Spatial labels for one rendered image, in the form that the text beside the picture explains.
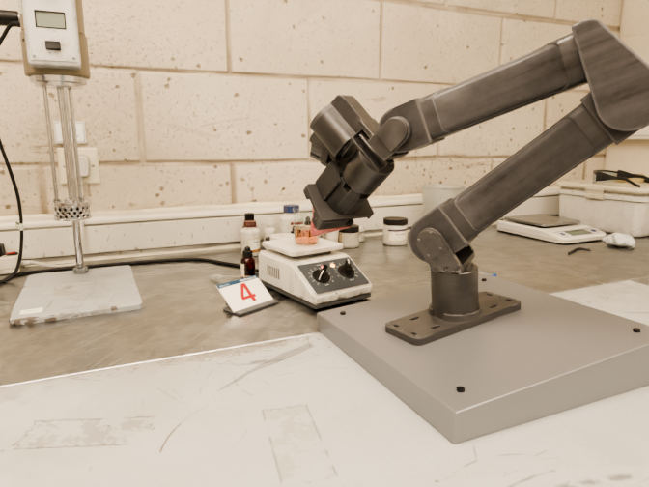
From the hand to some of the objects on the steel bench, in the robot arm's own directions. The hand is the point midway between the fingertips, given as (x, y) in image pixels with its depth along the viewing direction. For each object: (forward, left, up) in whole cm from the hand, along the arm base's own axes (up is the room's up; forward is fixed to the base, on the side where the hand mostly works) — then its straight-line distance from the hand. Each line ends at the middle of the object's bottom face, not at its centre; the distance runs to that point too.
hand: (315, 230), depth 84 cm
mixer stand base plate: (+32, +34, -10) cm, 48 cm away
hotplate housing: (+11, -4, -14) cm, 18 cm away
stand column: (+44, +32, -9) cm, 55 cm away
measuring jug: (+39, -65, -17) cm, 78 cm away
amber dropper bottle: (+24, +3, -13) cm, 27 cm away
